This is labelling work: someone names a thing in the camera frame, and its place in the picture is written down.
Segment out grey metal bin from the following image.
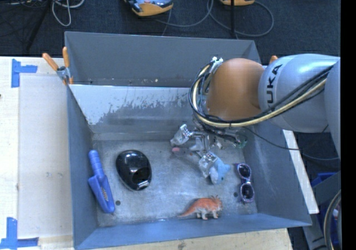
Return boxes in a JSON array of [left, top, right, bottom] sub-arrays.
[[64, 31, 313, 250]]

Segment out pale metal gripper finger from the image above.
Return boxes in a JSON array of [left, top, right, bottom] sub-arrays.
[[170, 123, 194, 147], [198, 152, 219, 179]]

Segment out small pink object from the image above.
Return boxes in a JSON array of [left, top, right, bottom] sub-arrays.
[[171, 147, 193, 157]]

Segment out orange toy dinosaur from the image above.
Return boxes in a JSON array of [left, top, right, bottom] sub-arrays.
[[177, 195, 224, 221]]

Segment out black glossy rounded object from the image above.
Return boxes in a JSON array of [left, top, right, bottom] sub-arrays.
[[115, 149, 153, 192]]

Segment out light blue plush toy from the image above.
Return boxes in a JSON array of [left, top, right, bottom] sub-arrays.
[[209, 157, 232, 186]]

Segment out purple sunglasses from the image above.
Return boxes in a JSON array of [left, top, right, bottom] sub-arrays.
[[235, 162, 255, 204]]

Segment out blue toy trowel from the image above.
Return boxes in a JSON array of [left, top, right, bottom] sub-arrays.
[[87, 149, 116, 214]]

